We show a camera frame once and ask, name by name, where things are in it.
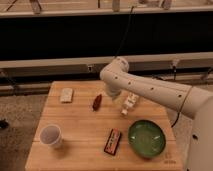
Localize translucent yellowish gripper finger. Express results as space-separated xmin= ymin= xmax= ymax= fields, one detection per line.
xmin=112 ymin=95 xmax=125 ymax=109

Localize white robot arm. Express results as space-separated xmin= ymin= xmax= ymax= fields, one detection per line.
xmin=100 ymin=57 xmax=213 ymax=171

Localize white plastic bottle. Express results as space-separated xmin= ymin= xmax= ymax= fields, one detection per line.
xmin=121 ymin=93 xmax=139 ymax=115

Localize green bowl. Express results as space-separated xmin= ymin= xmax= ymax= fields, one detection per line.
xmin=128 ymin=120 xmax=166 ymax=159

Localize white sponge block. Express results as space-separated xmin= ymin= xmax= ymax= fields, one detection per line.
xmin=60 ymin=88 xmax=73 ymax=103

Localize white paper cup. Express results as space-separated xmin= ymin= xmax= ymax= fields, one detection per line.
xmin=39 ymin=124 xmax=62 ymax=149

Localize black cable on floor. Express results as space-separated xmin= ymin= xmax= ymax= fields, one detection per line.
xmin=170 ymin=109 xmax=181 ymax=129

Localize black hanging cable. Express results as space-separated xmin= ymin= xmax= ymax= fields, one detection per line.
xmin=114 ymin=5 xmax=136 ymax=58

